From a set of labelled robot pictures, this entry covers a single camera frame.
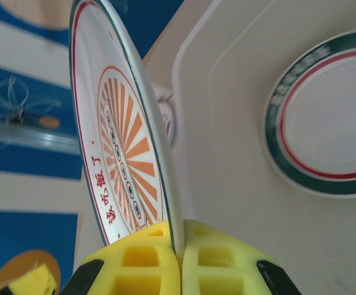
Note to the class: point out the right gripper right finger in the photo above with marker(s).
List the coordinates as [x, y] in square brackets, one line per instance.
[221, 270]

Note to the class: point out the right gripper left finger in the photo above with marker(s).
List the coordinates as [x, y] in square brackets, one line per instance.
[141, 267]

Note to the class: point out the orange sunburst plate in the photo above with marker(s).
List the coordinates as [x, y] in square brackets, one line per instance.
[119, 138]

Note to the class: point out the green and red ringed plate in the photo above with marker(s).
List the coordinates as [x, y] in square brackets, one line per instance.
[325, 123]

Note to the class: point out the white plastic bin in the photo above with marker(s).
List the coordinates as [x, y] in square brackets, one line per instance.
[227, 153]

